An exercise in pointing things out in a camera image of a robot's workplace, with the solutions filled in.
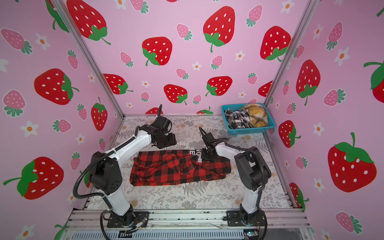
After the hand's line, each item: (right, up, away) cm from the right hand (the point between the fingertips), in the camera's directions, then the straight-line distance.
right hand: (204, 157), depth 96 cm
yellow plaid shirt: (+40, +29, +12) cm, 51 cm away
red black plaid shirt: (-30, -6, -5) cm, 31 cm away
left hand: (-18, +10, -6) cm, 22 cm away
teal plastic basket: (+27, +17, +8) cm, 33 cm away
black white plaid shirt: (+25, +25, +10) cm, 37 cm away
